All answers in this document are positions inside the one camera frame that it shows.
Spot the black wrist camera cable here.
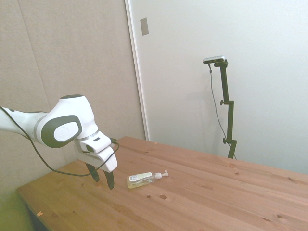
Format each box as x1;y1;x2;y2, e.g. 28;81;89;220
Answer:
0;106;120;177

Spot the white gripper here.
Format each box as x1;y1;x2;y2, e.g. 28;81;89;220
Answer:
74;139;118;191

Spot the black camera stand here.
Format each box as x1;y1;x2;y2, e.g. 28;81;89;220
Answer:
213;59;238;159

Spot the grey wall plate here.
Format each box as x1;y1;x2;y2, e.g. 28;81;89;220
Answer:
140;17;149;36

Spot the clear sanitizer pump bottle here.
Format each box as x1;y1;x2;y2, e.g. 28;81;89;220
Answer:
126;169;169;189

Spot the silver exterior camera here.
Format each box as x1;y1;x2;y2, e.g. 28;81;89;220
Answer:
203;55;226;64

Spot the white vertical wall trim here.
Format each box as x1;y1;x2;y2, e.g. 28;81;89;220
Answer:
124;0;151;141

